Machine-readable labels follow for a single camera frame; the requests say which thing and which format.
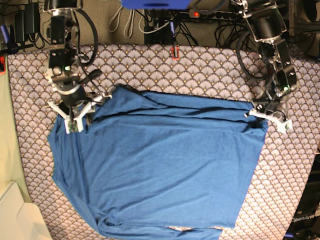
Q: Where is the grey looped cable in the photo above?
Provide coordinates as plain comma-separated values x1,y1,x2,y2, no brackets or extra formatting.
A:
108,6,137,39

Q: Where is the red black table clamp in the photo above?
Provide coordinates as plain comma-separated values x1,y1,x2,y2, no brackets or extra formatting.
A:
171,45,180,60

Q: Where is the blue long-sleeve T-shirt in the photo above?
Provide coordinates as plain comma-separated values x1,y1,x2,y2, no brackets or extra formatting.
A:
48,86,268,240

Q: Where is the red clamp left edge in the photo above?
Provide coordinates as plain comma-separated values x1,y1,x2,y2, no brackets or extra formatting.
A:
0,56,7,75

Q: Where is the patterned fan-motif tablecloth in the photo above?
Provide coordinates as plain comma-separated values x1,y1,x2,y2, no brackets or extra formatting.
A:
7,44,320,240

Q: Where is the blue box top centre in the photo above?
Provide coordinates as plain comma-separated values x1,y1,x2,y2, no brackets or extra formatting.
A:
121,0,191,10

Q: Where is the white plastic bin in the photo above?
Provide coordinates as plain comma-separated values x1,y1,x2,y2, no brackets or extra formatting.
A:
0,181,52,240

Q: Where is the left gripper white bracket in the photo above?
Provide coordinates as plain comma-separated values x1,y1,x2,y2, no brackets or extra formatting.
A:
244,104,293,133

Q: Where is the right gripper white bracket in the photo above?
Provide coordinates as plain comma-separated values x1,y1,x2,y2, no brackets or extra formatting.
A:
44,92,113,134

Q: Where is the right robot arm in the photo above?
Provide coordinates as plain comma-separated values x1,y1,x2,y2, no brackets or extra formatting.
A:
43,0,112,134

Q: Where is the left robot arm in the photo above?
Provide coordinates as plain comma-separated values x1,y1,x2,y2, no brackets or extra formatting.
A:
235,0,297,134

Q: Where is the black OpenArm case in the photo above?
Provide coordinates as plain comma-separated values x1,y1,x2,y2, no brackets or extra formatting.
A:
283,154,320,240

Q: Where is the black power strip red switch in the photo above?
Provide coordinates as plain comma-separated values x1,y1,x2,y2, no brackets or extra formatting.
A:
188,9,243,21

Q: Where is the black adapter top left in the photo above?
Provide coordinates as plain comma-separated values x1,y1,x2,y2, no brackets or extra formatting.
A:
14,2,40,43

